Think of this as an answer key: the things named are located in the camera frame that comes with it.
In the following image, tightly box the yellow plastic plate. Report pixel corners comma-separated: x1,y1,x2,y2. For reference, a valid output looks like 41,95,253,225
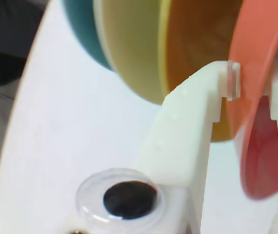
157,0,248,142

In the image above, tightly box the cream plastic plate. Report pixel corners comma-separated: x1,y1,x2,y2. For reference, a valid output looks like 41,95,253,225
92,0,170,106

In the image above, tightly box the red plastic plate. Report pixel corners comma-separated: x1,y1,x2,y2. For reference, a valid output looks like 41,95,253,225
227,0,278,202

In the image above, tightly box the plastic googly eye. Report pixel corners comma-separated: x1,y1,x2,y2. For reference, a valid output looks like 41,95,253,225
75,167,167,228

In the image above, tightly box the blue plastic plate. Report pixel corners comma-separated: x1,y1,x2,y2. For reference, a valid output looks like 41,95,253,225
60,0,116,72

